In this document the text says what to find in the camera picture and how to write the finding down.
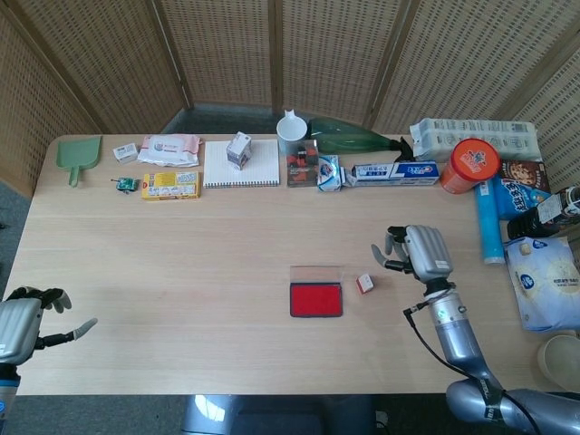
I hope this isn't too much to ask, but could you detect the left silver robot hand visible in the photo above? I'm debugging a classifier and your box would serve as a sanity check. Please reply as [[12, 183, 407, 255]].
[[0, 285, 99, 363]]

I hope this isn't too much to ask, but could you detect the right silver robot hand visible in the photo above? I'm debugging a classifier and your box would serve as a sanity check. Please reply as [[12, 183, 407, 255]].
[[371, 224, 455, 285]]

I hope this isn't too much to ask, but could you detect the red ink pad clear lid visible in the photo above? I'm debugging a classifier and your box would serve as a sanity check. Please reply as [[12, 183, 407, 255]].
[[288, 265, 344, 318]]

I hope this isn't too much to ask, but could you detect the blue cylindrical tube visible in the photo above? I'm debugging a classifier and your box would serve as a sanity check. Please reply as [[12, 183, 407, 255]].
[[474, 179, 506, 266]]

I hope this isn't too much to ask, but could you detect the blue white toothpaste box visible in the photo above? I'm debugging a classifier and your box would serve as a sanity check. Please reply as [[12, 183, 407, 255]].
[[340, 161, 440, 188]]

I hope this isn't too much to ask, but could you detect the orange round canister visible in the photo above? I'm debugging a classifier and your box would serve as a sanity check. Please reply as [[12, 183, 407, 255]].
[[440, 138, 502, 195]]

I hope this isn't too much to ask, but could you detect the blue snack bag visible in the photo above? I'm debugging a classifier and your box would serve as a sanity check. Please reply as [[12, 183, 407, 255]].
[[496, 176, 552, 222]]

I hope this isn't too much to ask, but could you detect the dark soy sauce bottle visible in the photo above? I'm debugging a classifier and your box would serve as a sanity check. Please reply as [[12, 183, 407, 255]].
[[506, 185, 580, 240]]

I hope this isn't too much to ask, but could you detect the white blue food bag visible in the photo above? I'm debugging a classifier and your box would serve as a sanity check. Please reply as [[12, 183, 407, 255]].
[[503, 235, 580, 332]]

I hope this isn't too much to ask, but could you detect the brown cookie box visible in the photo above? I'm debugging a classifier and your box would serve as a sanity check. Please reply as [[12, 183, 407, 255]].
[[498, 159, 552, 195]]

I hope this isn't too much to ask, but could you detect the blue-white snack pouch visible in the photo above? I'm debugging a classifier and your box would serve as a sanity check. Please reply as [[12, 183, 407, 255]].
[[316, 154, 343, 193]]

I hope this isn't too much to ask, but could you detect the white tissue roll pack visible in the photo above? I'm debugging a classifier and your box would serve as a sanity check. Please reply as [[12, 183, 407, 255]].
[[410, 117, 543, 162]]

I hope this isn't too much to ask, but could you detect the green plastic bottle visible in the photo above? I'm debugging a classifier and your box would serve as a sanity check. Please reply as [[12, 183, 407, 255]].
[[306, 117, 416, 162]]

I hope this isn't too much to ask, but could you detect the clear coffee capsule box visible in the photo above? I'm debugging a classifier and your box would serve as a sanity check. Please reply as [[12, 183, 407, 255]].
[[285, 140, 321, 188]]

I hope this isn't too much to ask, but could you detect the beige bowl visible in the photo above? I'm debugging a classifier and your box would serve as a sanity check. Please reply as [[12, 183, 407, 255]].
[[536, 333, 580, 392]]

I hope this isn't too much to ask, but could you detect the pale blue plastic mug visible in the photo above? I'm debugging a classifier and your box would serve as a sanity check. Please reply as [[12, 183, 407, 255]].
[[276, 110, 310, 155]]

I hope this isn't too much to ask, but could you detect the green plastic dustpan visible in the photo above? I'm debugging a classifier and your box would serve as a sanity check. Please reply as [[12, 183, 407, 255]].
[[56, 135, 103, 188]]

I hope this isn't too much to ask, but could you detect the white spiral notebook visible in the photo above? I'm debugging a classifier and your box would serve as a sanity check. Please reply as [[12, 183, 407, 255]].
[[202, 139, 281, 189]]

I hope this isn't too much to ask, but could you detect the small white cardboard box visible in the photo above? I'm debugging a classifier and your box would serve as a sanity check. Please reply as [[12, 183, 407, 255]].
[[112, 141, 139, 164]]

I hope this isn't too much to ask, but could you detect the yellow flat cardboard box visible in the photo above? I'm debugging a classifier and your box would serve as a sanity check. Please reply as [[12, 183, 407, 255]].
[[140, 170, 202, 201]]

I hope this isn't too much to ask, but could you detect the grey robot torso base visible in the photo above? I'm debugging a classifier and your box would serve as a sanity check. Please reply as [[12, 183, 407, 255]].
[[180, 393, 377, 435]]

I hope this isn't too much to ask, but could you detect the pink white wet wipes pack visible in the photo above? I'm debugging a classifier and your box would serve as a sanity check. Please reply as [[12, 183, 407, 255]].
[[137, 134, 202, 168]]

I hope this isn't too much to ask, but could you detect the wooden perforated folding screen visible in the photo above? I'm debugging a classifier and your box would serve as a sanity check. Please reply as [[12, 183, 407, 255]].
[[0, 0, 580, 198]]

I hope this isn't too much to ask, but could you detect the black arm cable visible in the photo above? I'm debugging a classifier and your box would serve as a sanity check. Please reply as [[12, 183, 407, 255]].
[[402, 304, 543, 435]]

